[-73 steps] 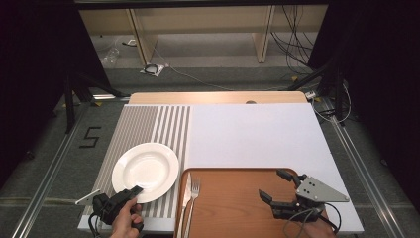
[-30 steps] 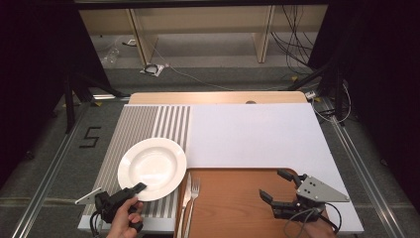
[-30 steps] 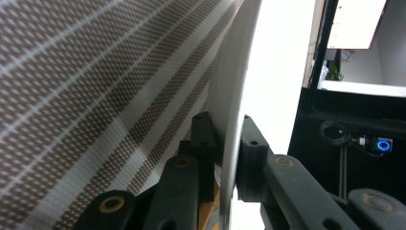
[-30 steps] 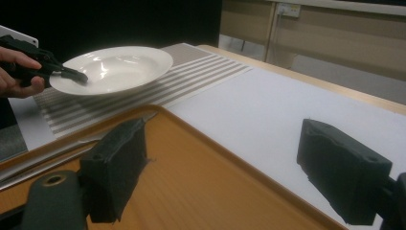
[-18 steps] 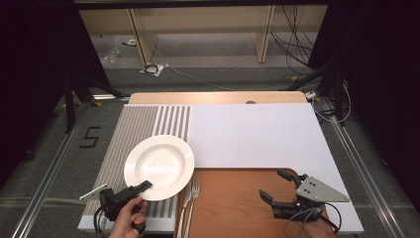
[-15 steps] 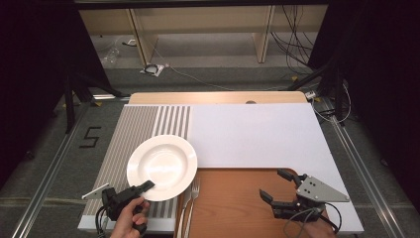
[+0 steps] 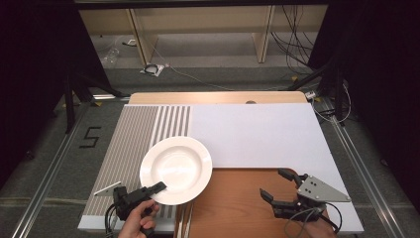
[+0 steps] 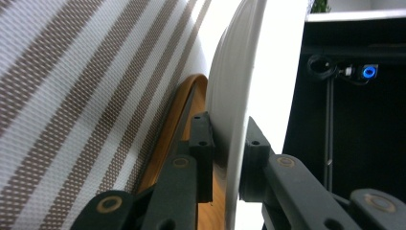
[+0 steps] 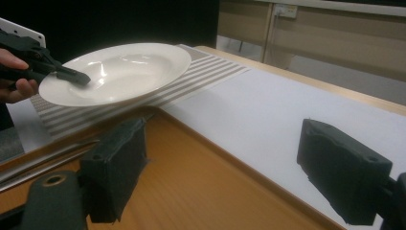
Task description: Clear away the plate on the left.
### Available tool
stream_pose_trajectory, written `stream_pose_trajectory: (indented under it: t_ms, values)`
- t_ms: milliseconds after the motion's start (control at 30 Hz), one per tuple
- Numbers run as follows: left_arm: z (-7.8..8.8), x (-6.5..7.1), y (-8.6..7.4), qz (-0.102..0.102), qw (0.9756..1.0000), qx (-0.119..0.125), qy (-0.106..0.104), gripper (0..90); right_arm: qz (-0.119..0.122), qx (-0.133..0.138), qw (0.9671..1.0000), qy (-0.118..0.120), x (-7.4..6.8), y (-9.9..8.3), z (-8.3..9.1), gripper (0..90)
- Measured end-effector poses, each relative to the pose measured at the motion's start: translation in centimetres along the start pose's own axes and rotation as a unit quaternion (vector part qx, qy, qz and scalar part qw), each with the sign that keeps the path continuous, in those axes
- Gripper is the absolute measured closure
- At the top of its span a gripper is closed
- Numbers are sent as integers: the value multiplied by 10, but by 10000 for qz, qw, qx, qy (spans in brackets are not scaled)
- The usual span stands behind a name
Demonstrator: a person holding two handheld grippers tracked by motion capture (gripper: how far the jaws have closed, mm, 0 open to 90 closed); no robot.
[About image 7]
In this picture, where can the light wooden table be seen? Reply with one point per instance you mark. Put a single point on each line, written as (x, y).
(214, 97)

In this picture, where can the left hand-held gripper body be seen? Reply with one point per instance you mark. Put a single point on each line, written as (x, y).
(124, 201)

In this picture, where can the white power adapter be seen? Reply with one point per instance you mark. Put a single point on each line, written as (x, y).
(310, 95)

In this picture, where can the metal floor rail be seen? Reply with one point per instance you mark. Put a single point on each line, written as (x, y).
(363, 178)
(49, 172)

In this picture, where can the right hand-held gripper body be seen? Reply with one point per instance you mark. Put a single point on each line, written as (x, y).
(317, 191)

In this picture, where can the brown wooden tray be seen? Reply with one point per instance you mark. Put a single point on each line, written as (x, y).
(237, 198)

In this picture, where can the grey striped placemat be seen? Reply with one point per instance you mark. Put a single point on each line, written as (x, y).
(132, 139)

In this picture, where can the white plate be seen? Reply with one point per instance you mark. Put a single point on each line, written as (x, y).
(175, 165)

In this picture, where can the light wooden bench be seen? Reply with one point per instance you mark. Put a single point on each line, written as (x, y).
(198, 20)

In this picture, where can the clear plastic bag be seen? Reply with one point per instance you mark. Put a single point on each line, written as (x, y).
(110, 56)

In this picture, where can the person's right hand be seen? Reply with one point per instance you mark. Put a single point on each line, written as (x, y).
(318, 229)

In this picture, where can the white board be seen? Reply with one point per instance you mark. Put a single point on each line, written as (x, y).
(257, 135)

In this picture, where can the black curtain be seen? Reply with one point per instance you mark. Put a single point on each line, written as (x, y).
(383, 82)
(29, 66)

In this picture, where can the person's left hand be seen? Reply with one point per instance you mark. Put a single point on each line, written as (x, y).
(137, 221)

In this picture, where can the black metal stand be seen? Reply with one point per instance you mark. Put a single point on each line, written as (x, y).
(69, 105)
(337, 92)

